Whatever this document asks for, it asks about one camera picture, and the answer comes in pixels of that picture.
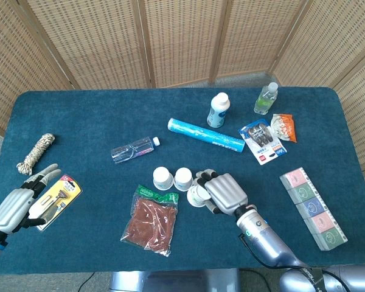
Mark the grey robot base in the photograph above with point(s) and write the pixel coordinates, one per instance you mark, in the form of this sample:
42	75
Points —
170	281

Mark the row of pastel tissue packs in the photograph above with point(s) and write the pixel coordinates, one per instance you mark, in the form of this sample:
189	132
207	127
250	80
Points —
310	207

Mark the blue table cloth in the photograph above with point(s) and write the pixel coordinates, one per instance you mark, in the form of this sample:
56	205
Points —
79	243

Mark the yellow razor blister pack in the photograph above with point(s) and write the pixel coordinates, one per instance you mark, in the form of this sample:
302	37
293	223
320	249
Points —
64	190

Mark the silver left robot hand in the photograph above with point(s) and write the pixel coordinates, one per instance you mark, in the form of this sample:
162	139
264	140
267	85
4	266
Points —
12	207

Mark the blue flower paper cup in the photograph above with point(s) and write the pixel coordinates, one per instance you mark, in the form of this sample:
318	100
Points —
182	178
162	178

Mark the brown towel in plastic bag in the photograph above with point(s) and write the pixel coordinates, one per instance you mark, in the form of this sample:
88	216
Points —
150	222

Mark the green flower paper cup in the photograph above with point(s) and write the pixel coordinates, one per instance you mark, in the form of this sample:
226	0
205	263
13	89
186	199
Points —
196	196

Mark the orange white snack packet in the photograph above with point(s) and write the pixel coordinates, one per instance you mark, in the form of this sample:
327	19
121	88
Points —
284	126

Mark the white blue drink bottle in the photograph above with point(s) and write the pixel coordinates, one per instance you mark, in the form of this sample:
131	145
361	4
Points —
217	112

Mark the clear bottle green label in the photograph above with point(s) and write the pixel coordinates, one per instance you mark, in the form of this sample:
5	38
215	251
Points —
266	98

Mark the wicker folding screen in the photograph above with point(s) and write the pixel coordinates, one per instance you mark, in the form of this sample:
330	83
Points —
182	39

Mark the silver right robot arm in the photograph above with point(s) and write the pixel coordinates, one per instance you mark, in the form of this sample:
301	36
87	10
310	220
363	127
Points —
261	234

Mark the blue cylindrical bag roll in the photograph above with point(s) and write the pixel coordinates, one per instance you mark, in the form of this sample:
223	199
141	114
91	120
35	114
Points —
200	132

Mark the white blister card pack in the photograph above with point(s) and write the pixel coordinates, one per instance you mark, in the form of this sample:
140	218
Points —
263	143

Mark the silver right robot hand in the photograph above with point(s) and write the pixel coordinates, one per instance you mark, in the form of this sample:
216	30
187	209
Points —
226	194

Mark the clear bottle purple label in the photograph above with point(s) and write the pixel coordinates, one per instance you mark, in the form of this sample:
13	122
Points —
134	150

